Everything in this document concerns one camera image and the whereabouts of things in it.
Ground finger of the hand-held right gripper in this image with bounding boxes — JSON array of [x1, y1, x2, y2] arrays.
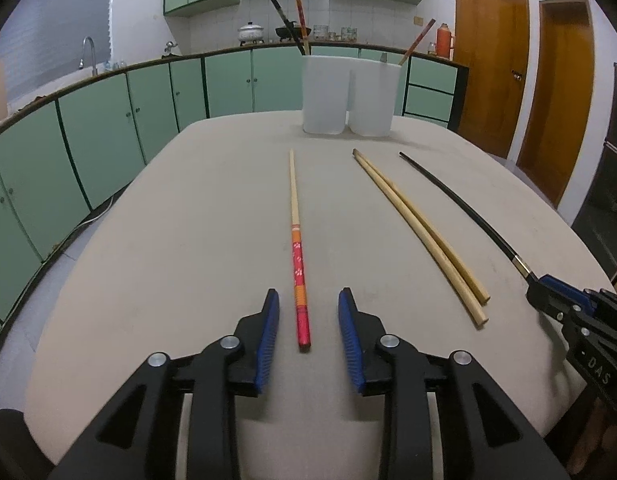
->
[[526, 274, 597, 323]]

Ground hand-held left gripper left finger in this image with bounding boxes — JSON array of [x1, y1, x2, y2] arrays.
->
[[47, 287, 280, 480]]

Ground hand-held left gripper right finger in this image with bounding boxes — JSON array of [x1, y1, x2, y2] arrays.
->
[[337, 287, 572, 480]]

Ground black chopstick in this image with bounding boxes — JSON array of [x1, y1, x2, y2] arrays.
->
[[270, 0, 309, 56], [399, 151, 534, 281]]

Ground red patterned chopstick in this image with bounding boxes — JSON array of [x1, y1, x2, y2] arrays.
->
[[288, 149, 313, 352], [292, 0, 312, 56]]

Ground plain bamboo chopstick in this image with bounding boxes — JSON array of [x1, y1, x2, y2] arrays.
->
[[357, 155, 491, 306]]

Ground plain wooden chopstick pair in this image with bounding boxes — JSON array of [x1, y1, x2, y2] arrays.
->
[[353, 149, 488, 325]]

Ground white two-compartment utensil holder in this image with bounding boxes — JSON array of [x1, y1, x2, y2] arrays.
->
[[301, 55, 402, 137]]

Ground brown red-tipped chopstick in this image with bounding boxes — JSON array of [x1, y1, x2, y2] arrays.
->
[[399, 18, 437, 66]]

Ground dark glass-door cabinet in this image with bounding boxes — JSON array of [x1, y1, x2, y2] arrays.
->
[[571, 62, 617, 281]]

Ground beige table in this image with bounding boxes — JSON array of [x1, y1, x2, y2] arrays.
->
[[23, 110, 617, 480]]

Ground plain wooden door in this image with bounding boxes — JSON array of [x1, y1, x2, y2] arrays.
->
[[517, 0, 595, 206]]

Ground green lower kitchen cabinets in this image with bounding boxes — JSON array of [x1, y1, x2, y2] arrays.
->
[[0, 42, 469, 341]]

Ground person's dark trouser leg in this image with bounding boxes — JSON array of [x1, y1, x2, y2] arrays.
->
[[0, 408, 54, 480]]

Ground orange thermos flask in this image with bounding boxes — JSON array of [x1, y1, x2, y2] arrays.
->
[[436, 22, 455, 58]]

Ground black wok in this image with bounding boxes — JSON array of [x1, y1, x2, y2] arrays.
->
[[276, 25, 312, 43]]

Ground chrome kitchen faucet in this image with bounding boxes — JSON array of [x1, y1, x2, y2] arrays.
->
[[80, 36, 98, 76]]

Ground grey window blind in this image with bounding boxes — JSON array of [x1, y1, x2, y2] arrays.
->
[[0, 0, 114, 126]]

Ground wooden door with handle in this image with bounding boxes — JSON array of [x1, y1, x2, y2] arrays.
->
[[455, 0, 530, 158]]

